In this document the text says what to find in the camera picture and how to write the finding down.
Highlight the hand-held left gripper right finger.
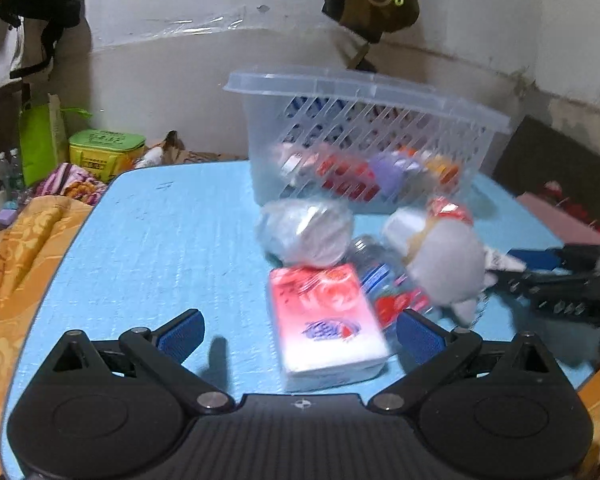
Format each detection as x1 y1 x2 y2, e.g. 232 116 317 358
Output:
368 309 557 414

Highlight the grey white plush toy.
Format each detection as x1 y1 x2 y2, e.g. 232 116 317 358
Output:
382 207 527 324

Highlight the pink board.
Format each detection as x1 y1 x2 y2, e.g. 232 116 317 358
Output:
516 192 600 248

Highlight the red white snack packet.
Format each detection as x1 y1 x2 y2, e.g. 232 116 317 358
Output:
425 196 476 227

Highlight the purple packet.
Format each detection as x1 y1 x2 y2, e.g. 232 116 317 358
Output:
369 154 422 196

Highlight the pink striped cloth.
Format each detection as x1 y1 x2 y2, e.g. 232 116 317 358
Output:
34 162 110 207

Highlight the green lidded box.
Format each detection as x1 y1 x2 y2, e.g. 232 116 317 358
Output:
69 129 147 184

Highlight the green shopping bag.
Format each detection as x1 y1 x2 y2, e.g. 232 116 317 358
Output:
19 94 94 187

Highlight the tiger print cloth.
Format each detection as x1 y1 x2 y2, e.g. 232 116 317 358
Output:
132 130 251 169

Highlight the pink tissue pack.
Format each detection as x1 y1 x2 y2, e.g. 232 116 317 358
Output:
267 262 389 393

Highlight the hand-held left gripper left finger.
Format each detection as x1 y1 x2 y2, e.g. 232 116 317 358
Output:
46 308 234 414

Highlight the brown hanging bag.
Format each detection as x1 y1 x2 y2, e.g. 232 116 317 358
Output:
321 0 421 45

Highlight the red striped packet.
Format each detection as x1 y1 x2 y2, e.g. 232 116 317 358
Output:
316 152 382 203

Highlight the clear plastic lattice basket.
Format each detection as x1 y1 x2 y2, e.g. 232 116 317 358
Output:
223 71 512 216

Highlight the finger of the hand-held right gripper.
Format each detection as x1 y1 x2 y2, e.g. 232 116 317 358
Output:
506 244 600 274
485 270 600 330

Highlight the dark brown cushion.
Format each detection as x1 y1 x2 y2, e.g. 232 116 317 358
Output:
492 115 600 211

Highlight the orange packet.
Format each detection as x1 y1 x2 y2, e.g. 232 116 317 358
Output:
423 154 462 187

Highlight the orange patterned blanket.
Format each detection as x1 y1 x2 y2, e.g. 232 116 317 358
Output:
0 195 94 480

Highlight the clear bottles cluster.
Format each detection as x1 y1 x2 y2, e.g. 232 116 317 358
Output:
0 148 27 197

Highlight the clear plastic water bottle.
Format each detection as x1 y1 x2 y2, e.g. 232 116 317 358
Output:
347 235 435 332

